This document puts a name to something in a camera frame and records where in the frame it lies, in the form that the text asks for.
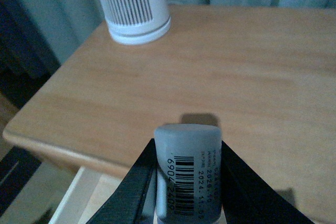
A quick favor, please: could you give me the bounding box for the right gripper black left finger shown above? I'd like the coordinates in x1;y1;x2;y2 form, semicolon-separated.
87;139;157;223

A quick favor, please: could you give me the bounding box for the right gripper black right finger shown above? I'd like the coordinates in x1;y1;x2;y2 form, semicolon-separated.
221;142;313;223

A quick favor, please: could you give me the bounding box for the wooden drawer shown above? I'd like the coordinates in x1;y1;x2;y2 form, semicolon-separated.
49;167;121;223

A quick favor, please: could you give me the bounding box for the white medicine bottle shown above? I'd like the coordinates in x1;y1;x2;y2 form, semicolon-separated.
154;124;222;223

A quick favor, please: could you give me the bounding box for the wooden nightstand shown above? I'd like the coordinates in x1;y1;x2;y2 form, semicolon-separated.
3;5;335;223

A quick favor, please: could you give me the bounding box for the white cylindrical air purifier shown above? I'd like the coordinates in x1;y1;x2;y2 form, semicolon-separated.
100;0;171;45

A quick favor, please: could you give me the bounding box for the grey curtain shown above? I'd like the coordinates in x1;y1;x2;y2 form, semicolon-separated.
1;0;335;108

